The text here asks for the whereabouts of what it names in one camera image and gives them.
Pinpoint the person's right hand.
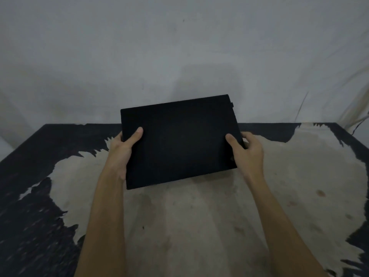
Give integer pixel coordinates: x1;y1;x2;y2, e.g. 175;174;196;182
225;131;265;182

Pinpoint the person's left hand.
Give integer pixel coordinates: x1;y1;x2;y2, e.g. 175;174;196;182
104;127;144;181

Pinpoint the person's left forearm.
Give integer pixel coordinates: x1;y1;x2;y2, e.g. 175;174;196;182
74;167;127;277

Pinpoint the black laptop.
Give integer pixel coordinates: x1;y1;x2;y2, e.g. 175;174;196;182
120;94;246;190

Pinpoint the person's right forearm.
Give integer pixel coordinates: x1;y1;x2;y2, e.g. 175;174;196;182
244;172;327;277

